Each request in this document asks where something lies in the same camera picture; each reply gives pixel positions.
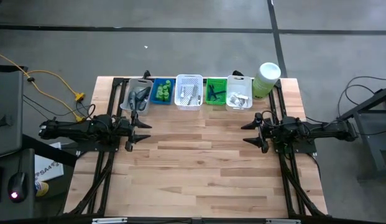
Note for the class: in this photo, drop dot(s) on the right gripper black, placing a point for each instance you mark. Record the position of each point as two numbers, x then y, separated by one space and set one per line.
268 132

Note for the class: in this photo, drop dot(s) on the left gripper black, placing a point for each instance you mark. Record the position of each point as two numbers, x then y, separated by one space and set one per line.
132 129

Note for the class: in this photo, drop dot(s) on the white packet with black print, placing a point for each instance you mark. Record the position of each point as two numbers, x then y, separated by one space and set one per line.
242 103

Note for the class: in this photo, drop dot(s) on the white paper packet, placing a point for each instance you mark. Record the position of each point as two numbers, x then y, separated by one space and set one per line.
245 97
238 94
233 100

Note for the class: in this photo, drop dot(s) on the green Pert shampoo bottle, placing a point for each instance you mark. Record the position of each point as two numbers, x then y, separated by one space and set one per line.
166 96
168 84
160 97
164 88
160 91

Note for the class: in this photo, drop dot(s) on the blue disposable razor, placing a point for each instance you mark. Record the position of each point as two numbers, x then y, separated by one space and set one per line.
215 97
219 92
210 91

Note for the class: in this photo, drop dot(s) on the shiny silver item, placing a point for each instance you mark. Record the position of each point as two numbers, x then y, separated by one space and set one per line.
195 90

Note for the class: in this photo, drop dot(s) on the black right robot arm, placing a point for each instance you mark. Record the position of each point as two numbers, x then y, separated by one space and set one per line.
320 130

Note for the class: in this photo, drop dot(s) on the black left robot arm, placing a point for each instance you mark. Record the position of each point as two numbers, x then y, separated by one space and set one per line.
84 129

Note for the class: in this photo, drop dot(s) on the blue plastic basket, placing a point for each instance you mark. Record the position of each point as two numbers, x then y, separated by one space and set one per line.
155 101

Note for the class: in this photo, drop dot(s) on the grey plastic bin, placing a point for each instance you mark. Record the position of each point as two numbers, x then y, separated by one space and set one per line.
125 102

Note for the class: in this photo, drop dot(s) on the white plastic bin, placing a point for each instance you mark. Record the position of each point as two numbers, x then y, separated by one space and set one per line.
239 81

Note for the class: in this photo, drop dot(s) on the green disinfecting wipes canister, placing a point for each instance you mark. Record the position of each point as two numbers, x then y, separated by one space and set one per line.
267 77

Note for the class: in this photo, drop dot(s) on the green plastic basket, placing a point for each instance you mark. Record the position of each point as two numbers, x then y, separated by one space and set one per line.
216 81

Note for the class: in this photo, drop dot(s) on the white perforated plastic basket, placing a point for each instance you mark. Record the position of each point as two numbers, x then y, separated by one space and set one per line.
188 81

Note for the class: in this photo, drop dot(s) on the black desk bar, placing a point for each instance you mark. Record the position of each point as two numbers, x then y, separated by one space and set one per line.
49 152

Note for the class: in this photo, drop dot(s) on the white printed paper box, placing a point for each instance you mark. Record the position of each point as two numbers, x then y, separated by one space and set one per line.
48 168

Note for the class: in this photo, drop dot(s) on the yellow can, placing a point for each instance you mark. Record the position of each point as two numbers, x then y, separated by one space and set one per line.
43 188

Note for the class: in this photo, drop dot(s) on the black computer mouse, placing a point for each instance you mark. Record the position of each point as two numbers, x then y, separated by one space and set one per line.
17 186

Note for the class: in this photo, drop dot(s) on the grey desk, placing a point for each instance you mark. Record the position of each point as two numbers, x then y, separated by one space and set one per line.
6 109

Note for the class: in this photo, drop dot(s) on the dark desk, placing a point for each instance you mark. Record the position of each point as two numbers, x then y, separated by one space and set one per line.
28 211

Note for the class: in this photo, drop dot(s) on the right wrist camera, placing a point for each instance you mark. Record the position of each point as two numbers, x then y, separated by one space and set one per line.
258 117

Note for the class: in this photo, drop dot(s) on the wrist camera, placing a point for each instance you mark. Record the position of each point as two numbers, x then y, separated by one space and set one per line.
258 117
129 146

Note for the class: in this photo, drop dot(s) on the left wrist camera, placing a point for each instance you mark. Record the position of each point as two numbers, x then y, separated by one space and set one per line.
129 146

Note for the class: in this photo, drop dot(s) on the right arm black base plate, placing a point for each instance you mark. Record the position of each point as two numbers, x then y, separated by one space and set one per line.
304 149

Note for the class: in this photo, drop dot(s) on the black metal table frame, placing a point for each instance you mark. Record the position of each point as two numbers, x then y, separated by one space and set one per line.
117 82

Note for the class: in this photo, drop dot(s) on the black frame bracket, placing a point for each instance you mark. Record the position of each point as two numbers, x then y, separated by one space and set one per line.
146 74
237 73

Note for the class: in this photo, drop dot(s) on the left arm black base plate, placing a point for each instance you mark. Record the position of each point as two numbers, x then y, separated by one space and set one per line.
87 147

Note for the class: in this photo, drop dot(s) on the silver table edge bracket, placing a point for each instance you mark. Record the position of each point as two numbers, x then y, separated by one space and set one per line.
283 221
109 221

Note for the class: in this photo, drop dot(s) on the black desk frame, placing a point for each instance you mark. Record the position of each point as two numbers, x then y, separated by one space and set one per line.
363 104

